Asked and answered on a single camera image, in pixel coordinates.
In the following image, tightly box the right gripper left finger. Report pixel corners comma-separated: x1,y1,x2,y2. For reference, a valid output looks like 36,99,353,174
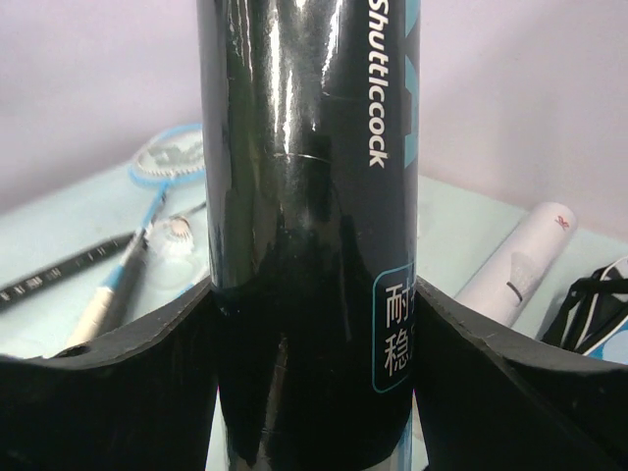
1,281,217,470

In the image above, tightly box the blue racket white grip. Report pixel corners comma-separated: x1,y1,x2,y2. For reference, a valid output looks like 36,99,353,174
64,123,205,350

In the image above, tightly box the black shuttlecock tube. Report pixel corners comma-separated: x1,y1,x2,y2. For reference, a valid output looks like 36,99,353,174
196,1,421,470

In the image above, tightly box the white shuttlecock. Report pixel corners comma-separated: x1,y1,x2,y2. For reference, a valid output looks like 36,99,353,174
148,216,194,257

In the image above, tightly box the transparent tube cap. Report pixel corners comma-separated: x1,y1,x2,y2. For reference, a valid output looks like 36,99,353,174
151,254,208,295

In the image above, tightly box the white shuttlecock tube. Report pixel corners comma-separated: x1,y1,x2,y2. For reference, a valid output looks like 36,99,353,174
455,202,578,328

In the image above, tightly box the blue racket bag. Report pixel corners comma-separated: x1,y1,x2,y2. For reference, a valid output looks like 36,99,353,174
583,319,628,365

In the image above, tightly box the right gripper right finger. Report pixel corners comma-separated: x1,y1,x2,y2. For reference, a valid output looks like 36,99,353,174
414,280,627,470

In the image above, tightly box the white racket black grip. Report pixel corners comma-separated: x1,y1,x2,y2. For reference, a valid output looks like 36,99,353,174
0,131,207,313

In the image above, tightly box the black racket bag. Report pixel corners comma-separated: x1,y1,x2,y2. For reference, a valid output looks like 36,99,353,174
541,257,627,355

